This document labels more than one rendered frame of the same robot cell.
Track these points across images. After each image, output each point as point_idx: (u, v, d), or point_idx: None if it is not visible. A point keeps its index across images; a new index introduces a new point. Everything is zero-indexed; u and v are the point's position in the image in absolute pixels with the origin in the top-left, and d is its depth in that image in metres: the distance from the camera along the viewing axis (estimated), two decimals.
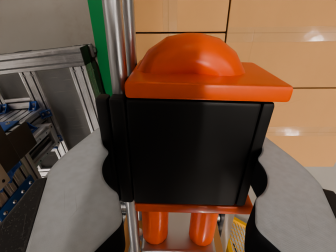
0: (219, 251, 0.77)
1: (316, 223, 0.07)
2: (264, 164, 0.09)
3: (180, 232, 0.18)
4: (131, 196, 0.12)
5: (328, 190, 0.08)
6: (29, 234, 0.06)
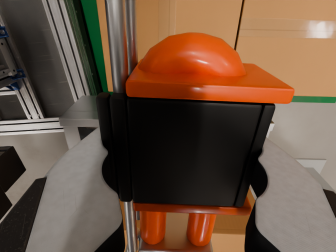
0: (250, 202, 0.45)
1: (316, 223, 0.07)
2: (264, 164, 0.09)
3: (178, 232, 0.18)
4: (129, 195, 0.12)
5: (328, 190, 0.08)
6: (28, 234, 0.06)
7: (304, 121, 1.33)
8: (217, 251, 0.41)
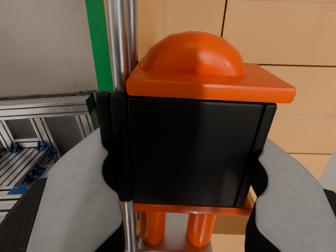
0: (249, 203, 0.45)
1: (316, 223, 0.07)
2: (264, 164, 0.09)
3: (177, 233, 0.18)
4: (129, 195, 0.12)
5: (328, 190, 0.08)
6: (29, 234, 0.06)
7: None
8: None
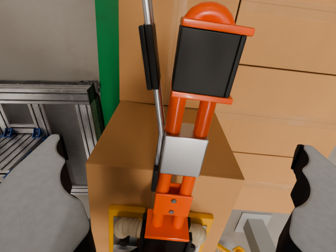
0: (232, 160, 0.57)
1: None
2: (308, 176, 0.09)
3: (188, 131, 0.29)
4: (157, 84, 0.23)
5: None
6: None
7: None
8: (203, 193, 0.53)
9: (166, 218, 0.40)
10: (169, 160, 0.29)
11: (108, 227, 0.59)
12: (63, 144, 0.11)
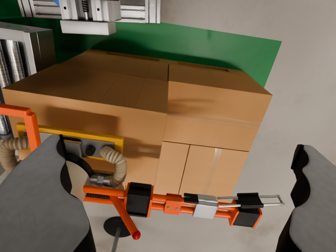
0: None
1: None
2: (308, 176, 0.09)
3: None
4: (243, 208, 0.62)
5: None
6: None
7: None
8: (143, 172, 0.90)
9: None
10: (204, 208, 0.63)
11: (96, 134, 0.66)
12: (63, 144, 0.11)
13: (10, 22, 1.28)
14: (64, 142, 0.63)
